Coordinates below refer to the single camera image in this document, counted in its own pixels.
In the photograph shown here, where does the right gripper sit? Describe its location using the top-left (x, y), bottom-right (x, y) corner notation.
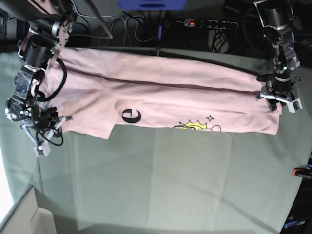
top-left (31, 108), bottom-right (63, 138)

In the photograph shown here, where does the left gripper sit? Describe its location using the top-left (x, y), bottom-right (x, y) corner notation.
top-left (267, 77), bottom-right (294, 111)

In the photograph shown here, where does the pink t-shirt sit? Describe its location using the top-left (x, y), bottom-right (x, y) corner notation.
top-left (40, 48), bottom-right (282, 139)

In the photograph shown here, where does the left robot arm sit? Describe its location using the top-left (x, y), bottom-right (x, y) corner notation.
top-left (253, 0), bottom-right (303, 113)

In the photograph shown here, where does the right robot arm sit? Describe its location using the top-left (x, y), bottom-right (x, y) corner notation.
top-left (0, 0), bottom-right (77, 143)

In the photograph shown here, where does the red black clamp right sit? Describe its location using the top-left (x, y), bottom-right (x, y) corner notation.
top-left (292, 158), bottom-right (312, 180)

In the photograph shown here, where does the red black clamp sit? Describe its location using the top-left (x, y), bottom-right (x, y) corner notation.
top-left (156, 25), bottom-right (162, 56)
top-left (292, 158), bottom-right (312, 180)

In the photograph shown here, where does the white cardboard box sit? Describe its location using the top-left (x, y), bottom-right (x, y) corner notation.
top-left (0, 185), bottom-right (57, 234)

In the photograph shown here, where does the black round stool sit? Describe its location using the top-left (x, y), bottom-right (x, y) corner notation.
top-left (66, 22), bottom-right (91, 47)

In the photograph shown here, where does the black power strip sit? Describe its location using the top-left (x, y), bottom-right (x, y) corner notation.
top-left (183, 19), bottom-right (239, 31)

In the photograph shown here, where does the red black clamp middle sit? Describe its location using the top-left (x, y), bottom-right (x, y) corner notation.
top-left (156, 25), bottom-right (162, 56)

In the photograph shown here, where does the blue plastic box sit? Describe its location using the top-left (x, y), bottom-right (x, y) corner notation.
top-left (118, 0), bottom-right (187, 10)

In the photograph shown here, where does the white cable on floor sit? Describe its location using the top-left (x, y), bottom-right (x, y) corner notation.
top-left (70, 0), bottom-right (159, 47)

